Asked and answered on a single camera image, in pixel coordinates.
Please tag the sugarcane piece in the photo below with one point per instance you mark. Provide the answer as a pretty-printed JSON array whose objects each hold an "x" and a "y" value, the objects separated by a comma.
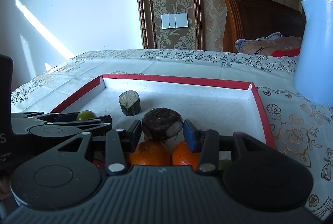
[{"x": 129, "y": 103}]

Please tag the red cloth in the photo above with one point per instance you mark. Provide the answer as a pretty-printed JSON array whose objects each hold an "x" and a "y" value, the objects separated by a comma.
[{"x": 285, "y": 53}]

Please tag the small green lime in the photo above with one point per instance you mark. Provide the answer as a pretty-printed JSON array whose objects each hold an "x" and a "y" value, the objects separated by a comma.
[{"x": 85, "y": 115}]

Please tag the green cucumber block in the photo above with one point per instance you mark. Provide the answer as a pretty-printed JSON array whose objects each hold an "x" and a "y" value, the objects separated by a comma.
[{"x": 224, "y": 164}]

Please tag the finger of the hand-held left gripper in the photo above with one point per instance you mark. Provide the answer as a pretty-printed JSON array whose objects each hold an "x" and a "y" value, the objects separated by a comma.
[
  {"x": 39, "y": 117},
  {"x": 96, "y": 125}
]

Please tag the dark brown water chestnut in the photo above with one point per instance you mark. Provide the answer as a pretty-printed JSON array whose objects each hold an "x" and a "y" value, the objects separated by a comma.
[{"x": 160, "y": 122}]

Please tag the red shallow cardboard box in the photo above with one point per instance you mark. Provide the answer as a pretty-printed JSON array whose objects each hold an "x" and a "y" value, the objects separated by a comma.
[{"x": 195, "y": 104}]

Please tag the light blue electric kettle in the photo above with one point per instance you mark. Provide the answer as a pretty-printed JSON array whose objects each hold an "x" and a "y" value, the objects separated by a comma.
[{"x": 314, "y": 57}]

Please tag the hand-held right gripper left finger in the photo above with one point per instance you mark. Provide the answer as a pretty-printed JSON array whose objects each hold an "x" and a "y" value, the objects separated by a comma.
[{"x": 136, "y": 133}]

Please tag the white wall switch panel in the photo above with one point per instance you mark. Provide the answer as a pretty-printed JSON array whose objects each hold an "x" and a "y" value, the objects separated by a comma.
[{"x": 173, "y": 20}]

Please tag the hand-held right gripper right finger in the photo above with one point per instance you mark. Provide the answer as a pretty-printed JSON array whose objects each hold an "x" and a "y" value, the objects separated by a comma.
[{"x": 190, "y": 135}]

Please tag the pink plush blanket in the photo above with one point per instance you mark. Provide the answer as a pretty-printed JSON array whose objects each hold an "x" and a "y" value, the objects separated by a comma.
[{"x": 273, "y": 43}]

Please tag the orange tangerine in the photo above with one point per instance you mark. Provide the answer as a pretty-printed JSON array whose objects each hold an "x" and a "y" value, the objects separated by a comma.
[
  {"x": 183, "y": 156},
  {"x": 149, "y": 153}
]

